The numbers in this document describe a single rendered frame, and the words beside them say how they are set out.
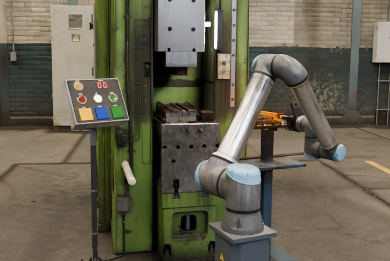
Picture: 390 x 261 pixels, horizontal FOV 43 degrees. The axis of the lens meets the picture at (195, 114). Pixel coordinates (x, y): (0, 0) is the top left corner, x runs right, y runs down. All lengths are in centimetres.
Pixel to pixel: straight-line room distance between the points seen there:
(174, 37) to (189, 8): 20
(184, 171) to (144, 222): 50
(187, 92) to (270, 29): 585
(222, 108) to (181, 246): 96
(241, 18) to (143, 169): 121
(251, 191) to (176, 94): 167
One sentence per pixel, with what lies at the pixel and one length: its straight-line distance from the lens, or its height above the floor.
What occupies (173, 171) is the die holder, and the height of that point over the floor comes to 61.
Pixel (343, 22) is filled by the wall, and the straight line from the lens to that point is 983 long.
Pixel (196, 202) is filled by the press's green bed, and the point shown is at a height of 40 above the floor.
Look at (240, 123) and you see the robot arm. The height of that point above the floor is 104.
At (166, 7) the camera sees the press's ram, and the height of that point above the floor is 163.
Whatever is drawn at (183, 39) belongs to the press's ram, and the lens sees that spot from 316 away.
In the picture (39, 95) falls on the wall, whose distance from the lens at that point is 933.
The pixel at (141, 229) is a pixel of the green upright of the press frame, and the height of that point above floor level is 17.
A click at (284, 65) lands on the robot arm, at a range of 236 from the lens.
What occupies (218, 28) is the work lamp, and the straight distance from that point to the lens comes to 333.
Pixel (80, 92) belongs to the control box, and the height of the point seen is 113.
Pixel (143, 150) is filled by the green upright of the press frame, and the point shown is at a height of 71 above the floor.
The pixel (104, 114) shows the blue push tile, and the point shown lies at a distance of 292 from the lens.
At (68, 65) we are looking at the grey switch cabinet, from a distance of 856.
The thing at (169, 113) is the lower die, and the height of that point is 97.
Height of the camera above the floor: 137
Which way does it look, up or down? 7 degrees down
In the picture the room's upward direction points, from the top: 1 degrees clockwise
